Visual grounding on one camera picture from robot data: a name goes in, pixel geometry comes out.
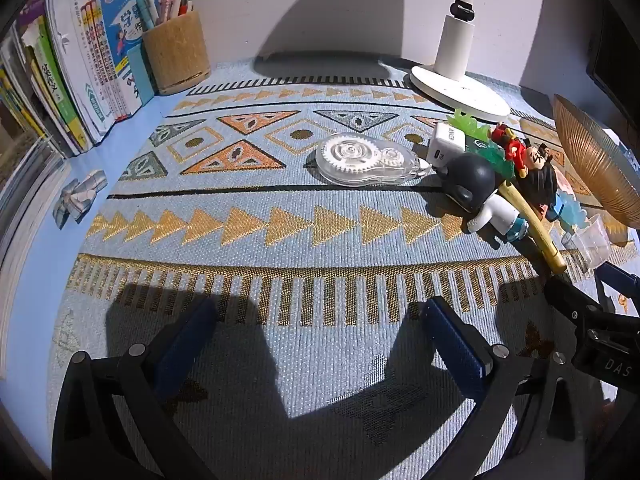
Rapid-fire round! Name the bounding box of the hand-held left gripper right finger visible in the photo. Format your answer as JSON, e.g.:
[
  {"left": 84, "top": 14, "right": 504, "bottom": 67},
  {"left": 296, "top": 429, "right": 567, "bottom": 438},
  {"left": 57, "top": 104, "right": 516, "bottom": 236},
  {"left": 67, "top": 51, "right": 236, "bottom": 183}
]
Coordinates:
[{"left": 420, "top": 296, "right": 608, "bottom": 480}]

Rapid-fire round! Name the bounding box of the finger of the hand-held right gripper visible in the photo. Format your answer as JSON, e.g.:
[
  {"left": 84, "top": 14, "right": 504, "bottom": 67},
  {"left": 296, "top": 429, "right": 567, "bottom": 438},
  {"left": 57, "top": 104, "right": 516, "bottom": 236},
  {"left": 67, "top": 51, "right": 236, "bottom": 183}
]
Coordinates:
[
  {"left": 597, "top": 260, "right": 640, "bottom": 311},
  {"left": 544, "top": 277, "right": 601, "bottom": 333}
]

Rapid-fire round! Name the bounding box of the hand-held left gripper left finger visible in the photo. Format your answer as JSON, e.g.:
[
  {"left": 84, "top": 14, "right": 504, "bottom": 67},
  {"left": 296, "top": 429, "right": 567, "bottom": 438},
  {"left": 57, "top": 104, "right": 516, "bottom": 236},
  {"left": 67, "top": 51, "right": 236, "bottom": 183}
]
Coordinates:
[{"left": 52, "top": 296, "right": 221, "bottom": 480}]

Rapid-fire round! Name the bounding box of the yellow pen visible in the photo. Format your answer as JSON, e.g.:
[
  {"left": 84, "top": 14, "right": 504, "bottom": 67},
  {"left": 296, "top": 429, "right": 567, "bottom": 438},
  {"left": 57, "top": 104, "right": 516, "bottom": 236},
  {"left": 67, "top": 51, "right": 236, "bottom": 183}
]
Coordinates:
[{"left": 500, "top": 180, "right": 568, "bottom": 273}]

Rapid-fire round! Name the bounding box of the white charger plug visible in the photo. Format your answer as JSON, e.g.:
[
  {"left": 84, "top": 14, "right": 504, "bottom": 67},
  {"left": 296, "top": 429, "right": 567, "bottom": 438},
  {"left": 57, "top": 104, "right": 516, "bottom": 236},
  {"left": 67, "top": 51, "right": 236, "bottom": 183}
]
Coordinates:
[{"left": 426, "top": 122, "right": 468, "bottom": 167}]

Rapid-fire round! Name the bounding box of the small clear plastic cup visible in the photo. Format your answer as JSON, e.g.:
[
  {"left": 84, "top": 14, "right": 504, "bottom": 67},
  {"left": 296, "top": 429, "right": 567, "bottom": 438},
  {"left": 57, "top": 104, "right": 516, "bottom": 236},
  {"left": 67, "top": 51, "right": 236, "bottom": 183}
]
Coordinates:
[{"left": 562, "top": 214, "right": 613, "bottom": 267}]

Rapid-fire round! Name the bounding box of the pale blue plastic flame piece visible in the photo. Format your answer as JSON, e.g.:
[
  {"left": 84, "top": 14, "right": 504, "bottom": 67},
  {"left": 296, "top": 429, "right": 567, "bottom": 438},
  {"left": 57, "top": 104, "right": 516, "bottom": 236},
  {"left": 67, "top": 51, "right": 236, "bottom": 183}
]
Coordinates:
[{"left": 556, "top": 191, "right": 590, "bottom": 235}]

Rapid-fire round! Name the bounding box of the amber ribbed glass bowl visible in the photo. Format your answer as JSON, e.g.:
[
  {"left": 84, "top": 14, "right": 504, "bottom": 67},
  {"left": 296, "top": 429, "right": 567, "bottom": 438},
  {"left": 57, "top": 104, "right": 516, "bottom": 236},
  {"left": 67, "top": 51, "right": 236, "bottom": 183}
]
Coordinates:
[{"left": 551, "top": 94, "right": 640, "bottom": 228}]

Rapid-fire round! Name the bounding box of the red black-haired toy figurine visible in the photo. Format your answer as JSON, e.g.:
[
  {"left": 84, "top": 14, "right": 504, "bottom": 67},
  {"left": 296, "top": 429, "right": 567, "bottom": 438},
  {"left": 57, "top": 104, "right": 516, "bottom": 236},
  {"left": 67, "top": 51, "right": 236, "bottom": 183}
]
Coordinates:
[{"left": 487, "top": 122, "right": 561, "bottom": 221}]

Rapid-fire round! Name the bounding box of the patterned woven table mat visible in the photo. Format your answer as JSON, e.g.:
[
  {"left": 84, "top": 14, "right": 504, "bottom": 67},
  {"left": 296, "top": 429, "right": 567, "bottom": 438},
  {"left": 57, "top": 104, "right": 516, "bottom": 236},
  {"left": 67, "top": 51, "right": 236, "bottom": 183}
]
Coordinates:
[{"left": 47, "top": 77, "right": 626, "bottom": 480}]

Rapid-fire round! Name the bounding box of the black and white penguin toy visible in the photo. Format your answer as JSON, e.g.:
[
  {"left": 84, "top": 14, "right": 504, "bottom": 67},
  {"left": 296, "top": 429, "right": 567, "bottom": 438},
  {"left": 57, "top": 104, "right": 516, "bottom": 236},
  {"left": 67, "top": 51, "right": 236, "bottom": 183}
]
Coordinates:
[{"left": 439, "top": 152, "right": 531, "bottom": 243}]

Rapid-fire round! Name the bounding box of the grey white folded card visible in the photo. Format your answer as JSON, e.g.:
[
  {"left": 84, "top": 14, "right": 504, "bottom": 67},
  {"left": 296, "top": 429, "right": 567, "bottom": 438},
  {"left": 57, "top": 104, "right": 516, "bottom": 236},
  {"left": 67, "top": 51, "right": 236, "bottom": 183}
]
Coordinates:
[{"left": 52, "top": 170, "right": 107, "bottom": 231}]

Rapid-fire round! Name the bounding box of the green plastic flame piece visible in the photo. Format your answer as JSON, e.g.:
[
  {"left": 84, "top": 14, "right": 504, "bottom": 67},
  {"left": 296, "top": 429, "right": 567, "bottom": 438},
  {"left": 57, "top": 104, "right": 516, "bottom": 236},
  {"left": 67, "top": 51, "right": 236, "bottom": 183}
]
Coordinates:
[{"left": 447, "top": 110, "right": 516, "bottom": 181}]

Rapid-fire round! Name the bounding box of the clear correction tape dispenser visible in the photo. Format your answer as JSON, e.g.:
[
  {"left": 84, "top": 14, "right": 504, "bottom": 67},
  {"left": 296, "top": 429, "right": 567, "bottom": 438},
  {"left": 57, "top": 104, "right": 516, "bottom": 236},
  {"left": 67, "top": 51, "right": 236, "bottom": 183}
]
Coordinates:
[{"left": 315, "top": 132, "right": 433, "bottom": 188}]

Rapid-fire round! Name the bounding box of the black monitor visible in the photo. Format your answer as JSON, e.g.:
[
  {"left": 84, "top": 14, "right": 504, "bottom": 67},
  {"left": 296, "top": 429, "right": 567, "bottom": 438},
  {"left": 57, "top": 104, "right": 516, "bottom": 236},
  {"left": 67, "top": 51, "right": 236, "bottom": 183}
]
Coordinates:
[{"left": 585, "top": 5, "right": 640, "bottom": 116}]

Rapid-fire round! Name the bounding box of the small blue box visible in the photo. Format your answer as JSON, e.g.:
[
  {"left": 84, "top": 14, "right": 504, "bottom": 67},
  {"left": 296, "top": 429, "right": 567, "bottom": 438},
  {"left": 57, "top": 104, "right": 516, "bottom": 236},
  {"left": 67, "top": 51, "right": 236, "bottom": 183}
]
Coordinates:
[{"left": 126, "top": 45, "right": 157, "bottom": 106}]

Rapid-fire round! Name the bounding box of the white desk lamp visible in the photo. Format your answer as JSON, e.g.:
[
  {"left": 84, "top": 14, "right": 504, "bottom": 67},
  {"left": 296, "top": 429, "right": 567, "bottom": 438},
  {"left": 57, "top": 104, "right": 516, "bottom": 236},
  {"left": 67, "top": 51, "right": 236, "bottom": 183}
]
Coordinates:
[{"left": 409, "top": 0, "right": 511, "bottom": 123}]

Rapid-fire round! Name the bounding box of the cork pen holder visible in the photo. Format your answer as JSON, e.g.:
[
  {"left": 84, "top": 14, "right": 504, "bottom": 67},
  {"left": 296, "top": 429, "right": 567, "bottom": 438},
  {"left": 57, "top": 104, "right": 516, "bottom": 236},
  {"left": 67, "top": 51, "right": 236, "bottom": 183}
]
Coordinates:
[{"left": 141, "top": 10, "right": 212, "bottom": 96}]

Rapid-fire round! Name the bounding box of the row of books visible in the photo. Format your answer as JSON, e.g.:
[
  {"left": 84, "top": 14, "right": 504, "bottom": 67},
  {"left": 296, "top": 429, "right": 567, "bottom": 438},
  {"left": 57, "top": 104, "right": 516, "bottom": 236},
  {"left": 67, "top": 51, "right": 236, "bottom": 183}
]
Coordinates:
[{"left": 0, "top": 0, "right": 156, "bottom": 161}]

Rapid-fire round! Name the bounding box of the bunch of pens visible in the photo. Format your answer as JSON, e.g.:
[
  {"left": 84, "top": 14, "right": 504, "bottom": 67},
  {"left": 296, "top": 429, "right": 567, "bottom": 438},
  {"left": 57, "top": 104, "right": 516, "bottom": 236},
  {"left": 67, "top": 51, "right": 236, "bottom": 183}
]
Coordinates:
[{"left": 136, "top": 0, "right": 196, "bottom": 33}]

